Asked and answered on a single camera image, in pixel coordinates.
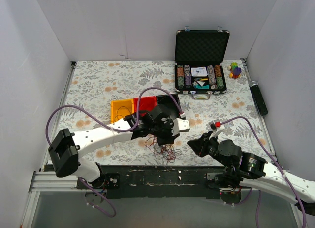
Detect red black wires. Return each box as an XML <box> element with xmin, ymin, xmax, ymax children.
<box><xmin>144</xmin><ymin>135</ymin><xmax>183</xmax><ymax>163</ymax></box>

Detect brown thin wire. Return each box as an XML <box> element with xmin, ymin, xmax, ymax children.
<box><xmin>115</xmin><ymin>106</ymin><xmax>133</xmax><ymax>122</ymax></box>

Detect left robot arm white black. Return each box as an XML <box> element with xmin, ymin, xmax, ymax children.
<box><xmin>48</xmin><ymin>105</ymin><xmax>184</xmax><ymax>189</ymax></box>

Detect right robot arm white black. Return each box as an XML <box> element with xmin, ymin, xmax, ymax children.
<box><xmin>188</xmin><ymin>132</ymin><xmax>315</xmax><ymax>215</ymax></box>

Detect black plastic bin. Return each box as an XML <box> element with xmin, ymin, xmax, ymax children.
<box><xmin>156</xmin><ymin>94</ymin><xmax>180</xmax><ymax>118</ymax></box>

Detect red plastic bin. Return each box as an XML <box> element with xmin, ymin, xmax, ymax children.
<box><xmin>133</xmin><ymin>96</ymin><xmax>157</xmax><ymax>113</ymax></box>

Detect floral table mat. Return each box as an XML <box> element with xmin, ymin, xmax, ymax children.
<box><xmin>58</xmin><ymin>61</ymin><xmax>273</xmax><ymax>166</ymax></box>

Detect yellow plastic bin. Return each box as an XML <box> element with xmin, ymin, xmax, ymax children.
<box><xmin>111</xmin><ymin>98</ymin><xmax>134</xmax><ymax>123</ymax></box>

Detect white playing card deck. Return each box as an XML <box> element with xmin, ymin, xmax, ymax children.
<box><xmin>191</xmin><ymin>67</ymin><xmax>208</xmax><ymax>77</ymax></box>

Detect black cylindrical flashlight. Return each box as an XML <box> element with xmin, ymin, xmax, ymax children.
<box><xmin>249</xmin><ymin>80</ymin><xmax>268</xmax><ymax>116</ymax></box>

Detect colourful toy block train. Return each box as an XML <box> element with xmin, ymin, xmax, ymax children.
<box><xmin>227</xmin><ymin>62</ymin><xmax>242</xmax><ymax>79</ymax></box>

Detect black poker chip case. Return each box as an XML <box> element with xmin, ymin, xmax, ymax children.
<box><xmin>174</xmin><ymin>27</ymin><xmax>230</xmax><ymax>97</ymax></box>

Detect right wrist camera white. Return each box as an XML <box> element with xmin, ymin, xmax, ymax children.
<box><xmin>210</xmin><ymin>120</ymin><xmax>225</xmax><ymax>138</ymax></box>

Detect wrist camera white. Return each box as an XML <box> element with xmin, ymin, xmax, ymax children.
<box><xmin>172</xmin><ymin>112</ymin><xmax>190</xmax><ymax>136</ymax></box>
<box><xmin>210</xmin><ymin>120</ymin><xmax>225</xmax><ymax>138</ymax></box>

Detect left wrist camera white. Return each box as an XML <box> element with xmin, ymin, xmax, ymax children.
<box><xmin>172</xmin><ymin>112</ymin><xmax>190</xmax><ymax>136</ymax></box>

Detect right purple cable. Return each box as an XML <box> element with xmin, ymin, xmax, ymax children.
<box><xmin>220</xmin><ymin>116</ymin><xmax>307</xmax><ymax>228</ymax></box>

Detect purple cable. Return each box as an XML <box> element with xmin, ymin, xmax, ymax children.
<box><xmin>46</xmin><ymin>87</ymin><xmax>185</xmax><ymax>218</ymax></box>
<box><xmin>220</xmin><ymin>116</ymin><xmax>307</xmax><ymax>228</ymax></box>

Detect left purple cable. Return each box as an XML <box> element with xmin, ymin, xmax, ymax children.
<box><xmin>46</xmin><ymin>87</ymin><xmax>185</xmax><ymax>218</ymax></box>

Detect aluminium frame rail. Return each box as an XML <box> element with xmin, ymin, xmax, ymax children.
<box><xmin>29</xmin><ymin>172</ymin><xmax>78</xmax><ymax>192</ymax></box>

